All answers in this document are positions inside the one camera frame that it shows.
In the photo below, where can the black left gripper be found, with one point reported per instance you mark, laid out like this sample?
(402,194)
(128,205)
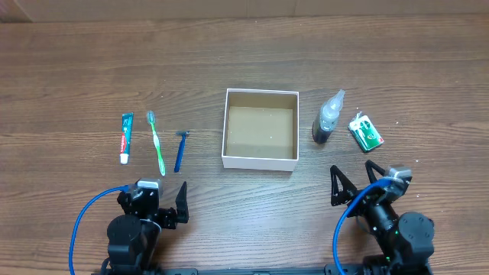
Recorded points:
(168,215)

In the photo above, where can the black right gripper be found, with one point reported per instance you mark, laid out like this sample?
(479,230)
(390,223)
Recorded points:
(364,196)

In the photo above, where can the green Dettol soap bar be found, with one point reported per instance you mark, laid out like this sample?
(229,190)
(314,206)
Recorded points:
(365,133)

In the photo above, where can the clear bottle with dark liquid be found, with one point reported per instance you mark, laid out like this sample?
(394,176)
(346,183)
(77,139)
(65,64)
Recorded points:
(327,118)

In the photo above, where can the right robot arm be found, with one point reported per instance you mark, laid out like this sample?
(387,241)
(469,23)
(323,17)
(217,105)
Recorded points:
(406,240)

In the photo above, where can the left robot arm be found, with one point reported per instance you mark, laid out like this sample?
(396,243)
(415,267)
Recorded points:
(133,236)

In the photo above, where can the blue disposable razor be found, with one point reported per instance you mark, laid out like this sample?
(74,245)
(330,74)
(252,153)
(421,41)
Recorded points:
(179,157)

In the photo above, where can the green white toothbrush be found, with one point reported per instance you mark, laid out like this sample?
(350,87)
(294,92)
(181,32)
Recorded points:
(151,119)

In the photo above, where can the white cardboard box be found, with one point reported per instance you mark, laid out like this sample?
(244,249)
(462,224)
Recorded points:
(261,130)

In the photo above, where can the Colgate toothpaste tube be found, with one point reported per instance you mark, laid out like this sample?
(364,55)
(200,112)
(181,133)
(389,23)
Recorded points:
(126,128)

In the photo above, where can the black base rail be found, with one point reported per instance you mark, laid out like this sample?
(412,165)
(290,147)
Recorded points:
(260,271)

